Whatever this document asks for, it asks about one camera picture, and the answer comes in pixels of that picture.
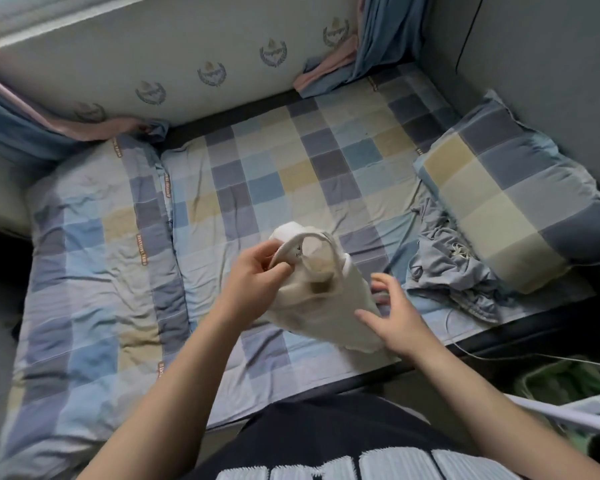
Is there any person's right hand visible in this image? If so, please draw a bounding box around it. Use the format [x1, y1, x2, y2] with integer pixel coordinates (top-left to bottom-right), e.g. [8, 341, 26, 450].
[355, 271, 446, 364]

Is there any person's left hand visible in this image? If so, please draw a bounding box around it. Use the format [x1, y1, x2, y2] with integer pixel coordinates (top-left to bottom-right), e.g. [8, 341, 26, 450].
[212, 237, 297, 331]

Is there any small cream t-shirt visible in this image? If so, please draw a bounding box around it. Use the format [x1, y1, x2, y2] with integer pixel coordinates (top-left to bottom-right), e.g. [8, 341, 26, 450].
[265, 221, 386, 354]

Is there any person's left forearm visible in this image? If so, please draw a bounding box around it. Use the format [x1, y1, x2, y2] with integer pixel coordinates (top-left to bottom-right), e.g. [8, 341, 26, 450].
[75, 309, 246, 480]

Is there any person's right forearm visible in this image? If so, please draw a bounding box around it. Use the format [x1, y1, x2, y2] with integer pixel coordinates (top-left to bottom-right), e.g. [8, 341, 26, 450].
[415, 339, 593, 480]

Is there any person's dark shirt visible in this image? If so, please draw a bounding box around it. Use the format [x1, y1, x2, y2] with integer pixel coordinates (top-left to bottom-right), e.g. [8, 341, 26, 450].
[185, 393, 526, 480]

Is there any blue-grey garment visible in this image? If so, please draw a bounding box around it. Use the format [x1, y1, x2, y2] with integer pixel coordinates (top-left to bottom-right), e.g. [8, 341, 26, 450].
[405, 209, 511, 324]

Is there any plaid quilt with orange tags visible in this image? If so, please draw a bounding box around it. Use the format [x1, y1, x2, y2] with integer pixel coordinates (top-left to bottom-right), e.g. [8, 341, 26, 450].
[0, 135, 193, 480]

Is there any plaid pillow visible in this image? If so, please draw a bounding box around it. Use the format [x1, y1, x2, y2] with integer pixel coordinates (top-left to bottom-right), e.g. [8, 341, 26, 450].
[412, 89, 600, 296]

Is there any green bag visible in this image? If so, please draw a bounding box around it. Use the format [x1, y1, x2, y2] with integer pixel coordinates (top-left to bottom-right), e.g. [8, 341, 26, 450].
[515, 359, 600, 451]

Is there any blue curtain with pink lining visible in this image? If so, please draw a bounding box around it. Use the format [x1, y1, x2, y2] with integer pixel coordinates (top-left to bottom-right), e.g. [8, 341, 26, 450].
[0, 69, 171, 161]
[293, 0, 431, 99]

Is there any grey padded headboard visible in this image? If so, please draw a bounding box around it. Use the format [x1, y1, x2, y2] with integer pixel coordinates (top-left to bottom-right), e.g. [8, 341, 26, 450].
[420, 0, 600, 206]

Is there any white framed window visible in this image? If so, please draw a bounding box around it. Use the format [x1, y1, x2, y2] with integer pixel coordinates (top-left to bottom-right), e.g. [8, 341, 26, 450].
[0, 0, 166, 51]

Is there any white cable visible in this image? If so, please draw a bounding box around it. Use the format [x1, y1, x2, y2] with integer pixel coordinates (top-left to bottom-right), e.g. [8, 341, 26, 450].
[450, 339, 600, 374]

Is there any white metal rack frame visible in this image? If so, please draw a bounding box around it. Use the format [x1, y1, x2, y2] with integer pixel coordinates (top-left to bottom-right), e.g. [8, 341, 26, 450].
[505, 389, 600, 433]

